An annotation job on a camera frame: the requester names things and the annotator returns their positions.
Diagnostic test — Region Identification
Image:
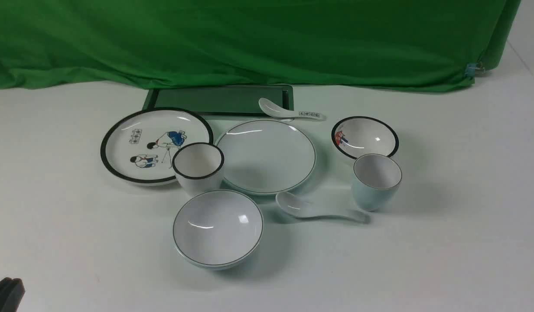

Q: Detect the pale blue bowl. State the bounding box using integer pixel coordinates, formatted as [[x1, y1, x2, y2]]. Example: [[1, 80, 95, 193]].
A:
[[172, 189, 264, 270]]

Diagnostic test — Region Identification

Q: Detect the white spoon with printed handle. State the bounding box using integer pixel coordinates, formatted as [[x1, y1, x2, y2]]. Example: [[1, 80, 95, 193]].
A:
[[258, 97, 326, 121]]

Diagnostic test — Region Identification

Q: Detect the green backdrop cloth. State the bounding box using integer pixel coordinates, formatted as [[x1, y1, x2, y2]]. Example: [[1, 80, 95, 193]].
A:
[[0, 0, 520, 93]]

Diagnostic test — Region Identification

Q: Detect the blue binder clip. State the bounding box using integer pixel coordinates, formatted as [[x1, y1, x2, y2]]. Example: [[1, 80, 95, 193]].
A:
[[464, 62, 486, 78]]

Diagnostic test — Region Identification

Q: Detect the small illustrated black-rimmed bowl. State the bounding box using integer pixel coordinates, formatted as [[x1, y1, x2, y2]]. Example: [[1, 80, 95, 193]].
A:
[[330, 116, 400, 166]]

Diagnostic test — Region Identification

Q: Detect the dark green rectangular tray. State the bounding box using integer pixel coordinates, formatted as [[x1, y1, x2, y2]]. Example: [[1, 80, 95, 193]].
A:
[[142, 84, 293, 118]]

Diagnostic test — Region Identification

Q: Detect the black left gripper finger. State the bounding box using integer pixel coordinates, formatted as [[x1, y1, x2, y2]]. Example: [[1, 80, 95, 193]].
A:
[[0, 278, 25, 312]]

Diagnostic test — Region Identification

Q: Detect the white cup with black rim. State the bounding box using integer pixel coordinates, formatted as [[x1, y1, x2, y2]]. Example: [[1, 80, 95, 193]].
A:
[[172, 143, 225, 197]]

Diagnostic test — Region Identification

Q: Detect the plain white ceramic spoon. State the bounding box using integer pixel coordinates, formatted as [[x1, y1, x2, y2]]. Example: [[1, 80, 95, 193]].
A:
[[275, 192, 371, 224]]

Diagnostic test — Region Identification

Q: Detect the pale blue cup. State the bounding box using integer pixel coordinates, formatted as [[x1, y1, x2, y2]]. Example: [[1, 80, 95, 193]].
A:
[[351, 153, 403, 211]]

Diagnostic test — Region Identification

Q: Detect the pale blue plate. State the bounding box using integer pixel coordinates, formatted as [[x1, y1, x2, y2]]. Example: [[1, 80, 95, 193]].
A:
[[215, 119, 317, 196]]

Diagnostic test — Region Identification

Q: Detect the illustrated plate with black rim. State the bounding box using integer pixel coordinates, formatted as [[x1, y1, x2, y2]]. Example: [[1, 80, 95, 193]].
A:
[[100, 108, 214, 186]]

